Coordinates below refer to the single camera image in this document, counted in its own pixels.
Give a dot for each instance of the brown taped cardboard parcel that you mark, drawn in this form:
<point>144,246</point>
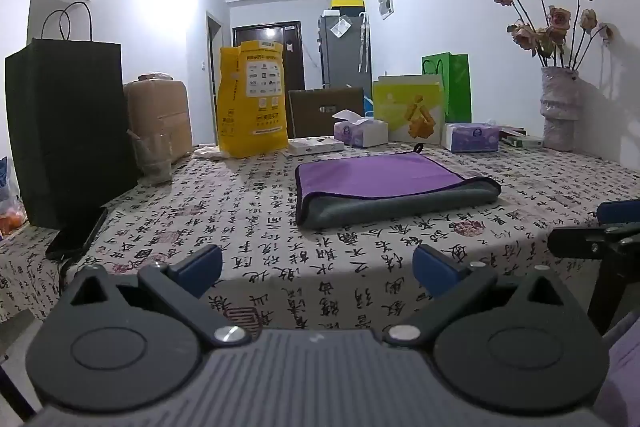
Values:
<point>160,114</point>

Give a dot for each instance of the green paper bag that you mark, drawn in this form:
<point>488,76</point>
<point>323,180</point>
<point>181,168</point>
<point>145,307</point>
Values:
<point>454,82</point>

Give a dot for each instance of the flat white box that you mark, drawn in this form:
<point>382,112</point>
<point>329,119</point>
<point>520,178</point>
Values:
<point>315,145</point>

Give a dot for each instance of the black paper bag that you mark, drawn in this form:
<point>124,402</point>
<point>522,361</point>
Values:
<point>70,132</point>

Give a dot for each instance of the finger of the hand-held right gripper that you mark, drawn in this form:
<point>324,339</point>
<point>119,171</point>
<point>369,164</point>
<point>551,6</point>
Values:
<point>621,211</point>
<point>575,242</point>

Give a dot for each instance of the brown box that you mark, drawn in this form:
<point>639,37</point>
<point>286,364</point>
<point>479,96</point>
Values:
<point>320,112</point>

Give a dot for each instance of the orange filled plastic bag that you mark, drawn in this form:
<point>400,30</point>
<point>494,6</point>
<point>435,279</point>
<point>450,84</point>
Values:
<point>11,212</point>

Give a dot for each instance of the white ribbed vase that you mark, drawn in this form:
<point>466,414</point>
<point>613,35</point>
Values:
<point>559,109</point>

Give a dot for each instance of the grey refrigerator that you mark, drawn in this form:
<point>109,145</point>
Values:
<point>337,57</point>

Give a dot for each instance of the yellow box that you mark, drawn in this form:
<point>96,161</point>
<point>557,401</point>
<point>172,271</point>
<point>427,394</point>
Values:
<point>347,3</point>

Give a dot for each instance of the lilac clothing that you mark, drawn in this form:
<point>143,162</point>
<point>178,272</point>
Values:
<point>625,372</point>

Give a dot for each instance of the purple soft tissue pack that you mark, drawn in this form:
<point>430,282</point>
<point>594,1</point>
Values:
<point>472,138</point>

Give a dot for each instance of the small flat green-white box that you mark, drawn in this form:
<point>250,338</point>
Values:
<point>521,139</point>

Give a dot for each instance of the black smartphone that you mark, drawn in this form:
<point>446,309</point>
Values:
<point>77,234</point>

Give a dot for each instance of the dark wooden door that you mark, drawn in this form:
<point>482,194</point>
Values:
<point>292,57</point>

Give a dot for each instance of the dried rose bouquet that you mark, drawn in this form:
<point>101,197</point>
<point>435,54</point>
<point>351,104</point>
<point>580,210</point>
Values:
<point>549,24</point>

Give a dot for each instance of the white purple tissue box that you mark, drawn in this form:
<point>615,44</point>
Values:
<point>362,133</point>

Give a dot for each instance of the purple and grey towel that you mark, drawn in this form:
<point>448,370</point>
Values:
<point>380,182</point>

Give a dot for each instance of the yellow-green gift box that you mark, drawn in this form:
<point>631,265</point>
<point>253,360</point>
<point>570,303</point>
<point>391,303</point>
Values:
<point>407,109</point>

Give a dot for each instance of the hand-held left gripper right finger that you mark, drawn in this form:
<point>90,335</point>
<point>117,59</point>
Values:
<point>436,268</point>

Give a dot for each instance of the yellow plastic bag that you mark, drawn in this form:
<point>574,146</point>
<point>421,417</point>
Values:
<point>252,102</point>

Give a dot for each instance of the white paper note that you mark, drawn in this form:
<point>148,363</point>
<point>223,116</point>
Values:
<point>342,28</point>

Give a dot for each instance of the folded umbrella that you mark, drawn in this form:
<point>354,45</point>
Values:
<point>364,42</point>

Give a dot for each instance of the clear glass cup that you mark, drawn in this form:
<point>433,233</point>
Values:
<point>152,159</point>

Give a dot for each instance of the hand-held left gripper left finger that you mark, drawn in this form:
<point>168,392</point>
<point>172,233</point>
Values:
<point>199,266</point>

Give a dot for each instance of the crumpled white tissue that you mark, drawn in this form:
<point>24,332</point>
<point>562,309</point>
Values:
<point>206,152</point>

